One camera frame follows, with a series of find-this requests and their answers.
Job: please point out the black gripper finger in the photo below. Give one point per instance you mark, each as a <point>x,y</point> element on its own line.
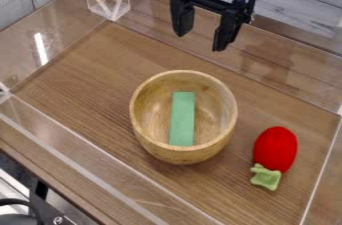
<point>182,16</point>
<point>228,30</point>

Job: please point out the green rectangular block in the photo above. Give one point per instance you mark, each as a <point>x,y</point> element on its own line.
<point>182,124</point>

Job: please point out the light wooden bowl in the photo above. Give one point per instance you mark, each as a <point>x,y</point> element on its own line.
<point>216,115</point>

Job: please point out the clear acrylic tray walls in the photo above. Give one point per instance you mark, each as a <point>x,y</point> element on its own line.
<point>71,67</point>

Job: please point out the red plush strawberry toy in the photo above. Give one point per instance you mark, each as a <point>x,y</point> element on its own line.
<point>274,154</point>

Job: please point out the black metal table frame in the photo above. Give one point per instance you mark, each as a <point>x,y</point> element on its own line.
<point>29,202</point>

